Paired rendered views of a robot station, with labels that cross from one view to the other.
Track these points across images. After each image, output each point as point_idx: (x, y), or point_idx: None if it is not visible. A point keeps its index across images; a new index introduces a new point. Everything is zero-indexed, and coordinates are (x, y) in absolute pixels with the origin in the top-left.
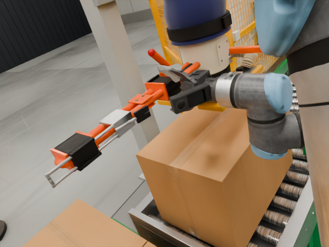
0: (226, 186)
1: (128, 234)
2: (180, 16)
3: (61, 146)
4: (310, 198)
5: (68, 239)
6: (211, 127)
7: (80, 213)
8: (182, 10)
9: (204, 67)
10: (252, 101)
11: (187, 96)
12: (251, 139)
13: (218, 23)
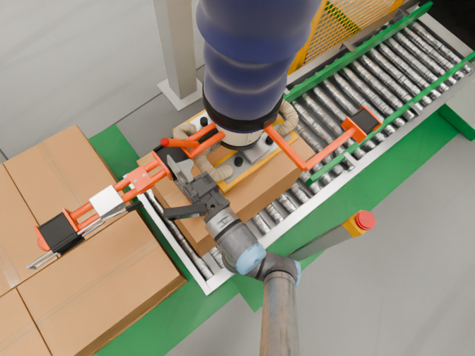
0: (201, 241)
1: (119, 193)
2: (215, 104)
3: (44, 229)
4: (278, 234)
5: (59, 173)
6: None
7: (75, 146)
8: (220, 102)
9: (228, 139)
10: (227, 256)
11: (179, 215)
12: (222, 256)
13: (256, 125)
